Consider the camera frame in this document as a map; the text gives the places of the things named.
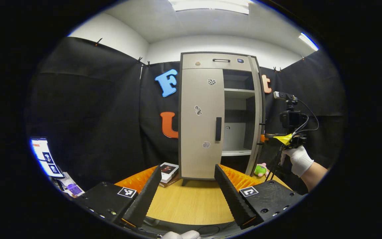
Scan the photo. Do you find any black backdrop cloth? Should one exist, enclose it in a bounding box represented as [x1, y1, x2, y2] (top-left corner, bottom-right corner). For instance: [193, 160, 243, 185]
[25, 37, 347, 196]

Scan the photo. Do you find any lit tablet screen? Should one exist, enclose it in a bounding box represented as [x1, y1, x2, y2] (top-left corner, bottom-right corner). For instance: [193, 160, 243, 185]
[30, 137, 64, 179]

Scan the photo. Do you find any purple and white packet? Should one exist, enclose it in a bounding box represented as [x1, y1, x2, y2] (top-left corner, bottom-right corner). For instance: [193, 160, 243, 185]
[58, 172, 85, 197]

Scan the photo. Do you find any brown book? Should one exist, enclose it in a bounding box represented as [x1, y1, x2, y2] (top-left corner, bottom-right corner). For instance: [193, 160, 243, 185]
[159, 176, 180, 188]

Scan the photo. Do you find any large ceiling light panel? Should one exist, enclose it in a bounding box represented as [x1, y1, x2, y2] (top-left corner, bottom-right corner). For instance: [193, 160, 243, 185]
[169, 0, 250, 15]

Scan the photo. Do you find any beige cabinet door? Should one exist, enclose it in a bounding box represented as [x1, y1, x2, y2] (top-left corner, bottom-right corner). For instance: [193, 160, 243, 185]
[246, 56, 266, 176]
[180, 68, 225, 180]

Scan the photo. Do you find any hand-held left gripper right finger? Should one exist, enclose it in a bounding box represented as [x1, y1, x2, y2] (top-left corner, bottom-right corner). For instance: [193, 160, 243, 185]
[214, 164, 306, 230]

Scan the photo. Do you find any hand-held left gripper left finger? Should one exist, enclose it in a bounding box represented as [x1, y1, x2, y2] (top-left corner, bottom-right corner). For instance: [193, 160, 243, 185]
[75, 165, 162, 229]

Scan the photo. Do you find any white cabinet shelf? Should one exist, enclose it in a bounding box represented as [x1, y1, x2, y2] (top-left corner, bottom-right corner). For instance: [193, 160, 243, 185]
[224, 88, 255, 99]
[222, 150, 252, 157]

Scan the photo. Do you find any green and pink plush toy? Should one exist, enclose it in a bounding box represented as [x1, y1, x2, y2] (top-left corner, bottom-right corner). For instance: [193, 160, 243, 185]
[254, 163, 270, 178]

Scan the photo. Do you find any grey double-door shoe cabinet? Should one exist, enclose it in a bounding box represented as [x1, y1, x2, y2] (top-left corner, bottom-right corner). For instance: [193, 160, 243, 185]
[178, 51, 262, 186]

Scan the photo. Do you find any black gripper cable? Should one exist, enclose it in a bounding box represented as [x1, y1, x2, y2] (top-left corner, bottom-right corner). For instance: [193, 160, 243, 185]
[266, 99, 320, 182]

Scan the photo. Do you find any small ceiling light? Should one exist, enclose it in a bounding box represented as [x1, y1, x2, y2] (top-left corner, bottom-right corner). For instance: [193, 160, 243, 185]
[299, 32, 319, 51]

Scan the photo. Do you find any beige cabinet drawer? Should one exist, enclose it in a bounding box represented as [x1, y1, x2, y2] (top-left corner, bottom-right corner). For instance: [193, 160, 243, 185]
[182, 53, 253, 72]

